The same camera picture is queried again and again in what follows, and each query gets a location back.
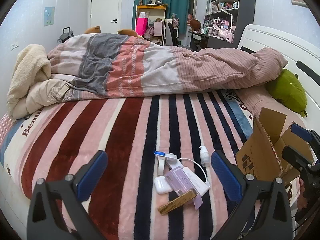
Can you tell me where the black suitcase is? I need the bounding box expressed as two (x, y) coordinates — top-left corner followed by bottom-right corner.
(57, 27), (74, 43)

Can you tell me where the brown teddy bear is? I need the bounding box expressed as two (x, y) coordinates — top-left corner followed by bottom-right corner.
(85, 26), (144, 40)

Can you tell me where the green plush pillow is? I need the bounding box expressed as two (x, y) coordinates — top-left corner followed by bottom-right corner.
(265, 69), (308, 117)

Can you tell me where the blue wall poster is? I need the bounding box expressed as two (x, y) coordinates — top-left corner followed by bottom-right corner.
(44, 7), (55, 26)

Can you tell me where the white earbuds case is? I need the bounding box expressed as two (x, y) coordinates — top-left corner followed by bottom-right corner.
(153, 176), (173, 194)

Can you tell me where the purple card box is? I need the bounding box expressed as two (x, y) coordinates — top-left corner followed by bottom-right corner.
(164, 167), (203, 210)

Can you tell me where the gold rectangular box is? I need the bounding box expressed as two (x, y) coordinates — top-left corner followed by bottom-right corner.
(157, 189), (197, 215)

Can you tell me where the patchwork pink grey duvet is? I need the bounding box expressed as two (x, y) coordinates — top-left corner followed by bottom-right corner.
(48, 34), (287, 100)

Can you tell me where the white charging cable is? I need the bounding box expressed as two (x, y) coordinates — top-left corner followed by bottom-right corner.
(175, 157), (211, 189)

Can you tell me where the white power bank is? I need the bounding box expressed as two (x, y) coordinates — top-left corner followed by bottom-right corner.
(183, 167), (209, 196)

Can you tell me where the blue white tube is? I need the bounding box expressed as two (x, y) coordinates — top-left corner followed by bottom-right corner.
(154, 151), (177, 161)

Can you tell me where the striped plush blanket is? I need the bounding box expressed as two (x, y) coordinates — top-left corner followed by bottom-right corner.
(0, 89), (308, 240)

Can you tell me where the cream fleece blanket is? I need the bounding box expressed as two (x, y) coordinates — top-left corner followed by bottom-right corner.
(7, 44), (71, 119)

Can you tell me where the magenta gift bag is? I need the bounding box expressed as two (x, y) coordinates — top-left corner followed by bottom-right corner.
(135, 17), (148, 36)

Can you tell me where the black office chair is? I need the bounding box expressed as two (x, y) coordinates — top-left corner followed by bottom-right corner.
(165, 22), (194, 51)

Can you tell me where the small white pump bottle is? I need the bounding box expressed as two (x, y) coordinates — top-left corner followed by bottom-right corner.
(200, 146), (210, 167)

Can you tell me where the white door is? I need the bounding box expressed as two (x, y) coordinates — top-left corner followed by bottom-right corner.
(88, 0), (121, 34)

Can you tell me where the yellow shelf unit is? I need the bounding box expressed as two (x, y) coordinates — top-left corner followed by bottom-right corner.
(135, 5), (166, 46)

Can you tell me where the brown cardboard box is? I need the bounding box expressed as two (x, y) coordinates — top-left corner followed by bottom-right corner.
(236, 107), (313, 184)

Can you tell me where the white headboard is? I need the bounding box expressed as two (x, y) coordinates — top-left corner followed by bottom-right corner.
(238, 24), (320, 132)

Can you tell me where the dark bookshelf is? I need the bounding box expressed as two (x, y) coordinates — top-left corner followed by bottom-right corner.
(190, 0), (255, 51)

